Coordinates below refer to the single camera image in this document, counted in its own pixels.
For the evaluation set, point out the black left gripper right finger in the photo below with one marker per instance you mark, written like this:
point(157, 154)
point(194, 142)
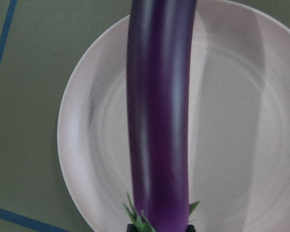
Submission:
point(190, 228)

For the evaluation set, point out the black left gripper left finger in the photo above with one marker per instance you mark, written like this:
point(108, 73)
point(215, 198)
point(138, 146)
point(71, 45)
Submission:
point(131, 228)

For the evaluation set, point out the purple eggplant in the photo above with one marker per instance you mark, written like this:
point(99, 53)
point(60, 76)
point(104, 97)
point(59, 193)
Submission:
point(158, 65)

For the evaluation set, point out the pink plate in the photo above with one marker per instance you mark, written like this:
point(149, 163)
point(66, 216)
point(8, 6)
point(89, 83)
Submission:
point(239, 124)

